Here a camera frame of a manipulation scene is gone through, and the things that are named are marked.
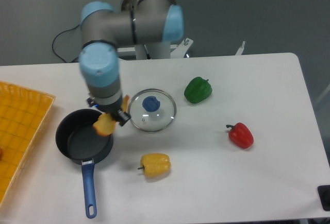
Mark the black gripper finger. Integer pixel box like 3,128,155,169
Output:
114,109,131,127

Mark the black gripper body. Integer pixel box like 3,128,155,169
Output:
87,97,123,115

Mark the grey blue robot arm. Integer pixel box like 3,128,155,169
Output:
78,0,184,125

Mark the glass lid blue knob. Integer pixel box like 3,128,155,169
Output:
128,89,177,133

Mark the yellow bell pepper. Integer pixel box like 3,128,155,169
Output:
138,153,171,178

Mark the green bell pepper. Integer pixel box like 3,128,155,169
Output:
184,77,212,104

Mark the yellow plastic basket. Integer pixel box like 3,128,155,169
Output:
1,81,56,205

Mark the red bell pepper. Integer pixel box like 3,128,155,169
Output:
226,123,254,149

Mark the black device at table edge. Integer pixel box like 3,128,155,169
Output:
317,185,330,211

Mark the black pot blue handle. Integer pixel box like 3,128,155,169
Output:
55,109,113,219

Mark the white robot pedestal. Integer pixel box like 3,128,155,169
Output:
118,38,246,60

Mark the black cable on floor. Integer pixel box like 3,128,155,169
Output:
52,24,81,63

